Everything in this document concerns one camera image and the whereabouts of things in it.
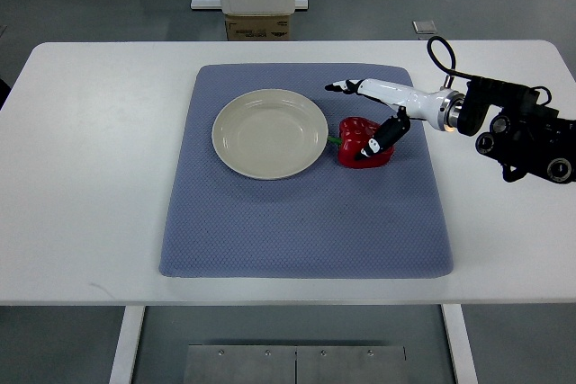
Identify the white table leg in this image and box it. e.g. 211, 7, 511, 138
109, 306, 146, 384
441, 304, 479, 384

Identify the blue textured mat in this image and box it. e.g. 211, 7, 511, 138
159, 63, 453, 279

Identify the red bell pepper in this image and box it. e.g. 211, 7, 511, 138
328, 116, 395, 169

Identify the cream round plate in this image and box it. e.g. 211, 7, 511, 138
211, 89, 329, 180

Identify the brown cardboard box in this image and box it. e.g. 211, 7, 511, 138
225, 15, 290, 41

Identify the left white table leg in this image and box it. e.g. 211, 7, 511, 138
109, 306, 146, 384

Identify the right white table leg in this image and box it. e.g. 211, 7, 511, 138
441, 304, 479, 384

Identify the small grey floor square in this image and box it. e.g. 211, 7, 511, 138
412, 20, 437, 35

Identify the grey metal floor plate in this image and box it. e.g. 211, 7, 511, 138
184, 344, 409, 383

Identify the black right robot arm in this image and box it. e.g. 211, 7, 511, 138
427, 36, 575, 184

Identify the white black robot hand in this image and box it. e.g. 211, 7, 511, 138
325, 79, 464, 160

